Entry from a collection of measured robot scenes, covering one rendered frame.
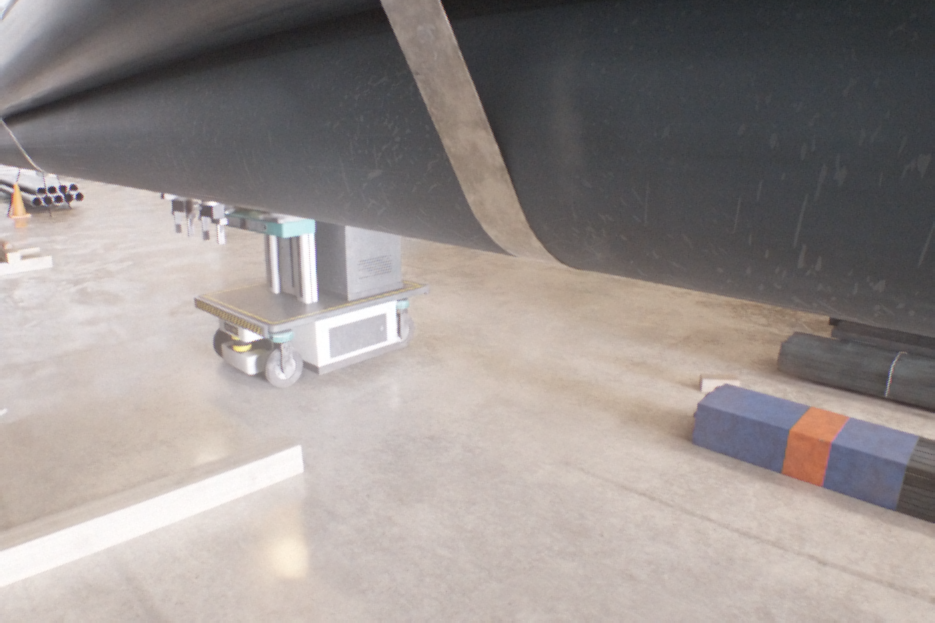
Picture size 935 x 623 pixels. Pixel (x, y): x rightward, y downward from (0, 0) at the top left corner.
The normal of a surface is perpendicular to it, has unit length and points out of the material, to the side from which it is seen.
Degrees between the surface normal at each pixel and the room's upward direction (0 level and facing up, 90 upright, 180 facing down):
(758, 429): 90
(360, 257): 90
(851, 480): 90
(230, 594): 0
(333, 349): 90
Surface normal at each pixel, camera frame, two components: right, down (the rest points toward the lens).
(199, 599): 0.00, -0.97
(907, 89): -0.70, 0.10
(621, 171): -0.66, 0.47
